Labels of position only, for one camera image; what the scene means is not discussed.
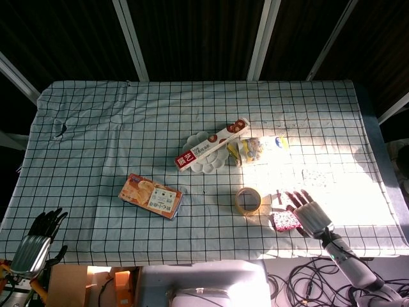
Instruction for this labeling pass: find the black and silver right hand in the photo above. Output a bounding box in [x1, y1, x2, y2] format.
[285, 189, 335, 239]

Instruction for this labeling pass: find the crumpled yellow white snack bag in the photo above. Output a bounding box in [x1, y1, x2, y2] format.
[226, 134, 290, 168]

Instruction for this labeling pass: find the tan adhesive tape roll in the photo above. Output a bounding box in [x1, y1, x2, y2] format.
[235, 187, 263, 216]

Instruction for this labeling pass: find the white flower-shaped plate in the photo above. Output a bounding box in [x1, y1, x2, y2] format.
[182, 131, 230, 175]

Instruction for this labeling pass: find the red white cling film box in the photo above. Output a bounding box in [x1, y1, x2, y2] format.
[174, 117, 251, 173]

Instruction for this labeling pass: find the black and silver left hand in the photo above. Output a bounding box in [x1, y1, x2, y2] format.
[10, 207, 69, 278]

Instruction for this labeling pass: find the black cable bundle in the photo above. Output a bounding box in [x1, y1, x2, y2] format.
[267, 255, 389, 307]

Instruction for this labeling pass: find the orange plastic part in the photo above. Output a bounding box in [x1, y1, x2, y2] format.
[114, 270, 132, 307]

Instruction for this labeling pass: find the white speckled paper sheet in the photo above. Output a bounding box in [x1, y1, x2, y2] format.
[301, 168, 336, 190]

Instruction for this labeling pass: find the checkered light blue tablecloth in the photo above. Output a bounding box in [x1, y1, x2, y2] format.
[0, 79, 409, 266]

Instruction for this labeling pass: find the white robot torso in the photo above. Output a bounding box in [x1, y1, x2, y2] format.
[139, 258, 272, 307]

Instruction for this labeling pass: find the orange biscuit box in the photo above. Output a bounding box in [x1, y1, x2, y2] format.
[118, 173, 184, 221]

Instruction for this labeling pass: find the brown cardboard box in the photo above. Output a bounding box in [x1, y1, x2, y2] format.
[47, 265, 89, 307]

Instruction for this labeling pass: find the white metal frame bar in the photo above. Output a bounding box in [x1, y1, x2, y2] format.
[0, 51, 42, 106]
[305, 0, 360, 82]
[376, 91, 409, 125]
[111, 0, 150, 83]
[246, 0, 282, 81]

